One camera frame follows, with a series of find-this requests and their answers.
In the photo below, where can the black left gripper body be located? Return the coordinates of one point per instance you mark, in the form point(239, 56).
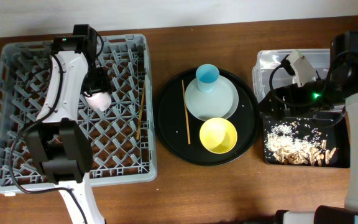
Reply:
point(97, 83)

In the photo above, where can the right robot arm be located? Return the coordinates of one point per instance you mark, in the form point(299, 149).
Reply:
point(340, 87)

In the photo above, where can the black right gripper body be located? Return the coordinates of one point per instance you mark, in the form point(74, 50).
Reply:
point(278, 101)

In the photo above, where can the grey dishwasher rack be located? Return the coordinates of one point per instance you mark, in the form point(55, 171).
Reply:
point(118, 158)

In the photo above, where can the yellow bowl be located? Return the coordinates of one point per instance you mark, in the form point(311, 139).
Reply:
point(218, 135)

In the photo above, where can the food scraps pile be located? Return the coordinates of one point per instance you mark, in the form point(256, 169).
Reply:
point(298, 144)

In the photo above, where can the pink cup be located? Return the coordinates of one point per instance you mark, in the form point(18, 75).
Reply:
point(99, 101)

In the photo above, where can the clear plastic bin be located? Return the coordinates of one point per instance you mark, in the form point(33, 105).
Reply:
point(268, 60)

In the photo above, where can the rectangular black tray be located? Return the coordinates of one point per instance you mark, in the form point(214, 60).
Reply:
point(337, 137)

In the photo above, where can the light blue cup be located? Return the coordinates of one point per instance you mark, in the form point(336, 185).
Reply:
point(206, 77)

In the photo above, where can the grey plate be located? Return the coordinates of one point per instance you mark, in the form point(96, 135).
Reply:
point(219, 103)

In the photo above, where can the round black tray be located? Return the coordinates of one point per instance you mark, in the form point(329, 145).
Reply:
point(181, 136)

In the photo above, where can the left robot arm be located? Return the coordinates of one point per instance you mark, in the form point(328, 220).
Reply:
point(59, 148)

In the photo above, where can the wooden chopstick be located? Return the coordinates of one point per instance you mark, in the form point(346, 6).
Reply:
point(186, 113)
point(141, 108)

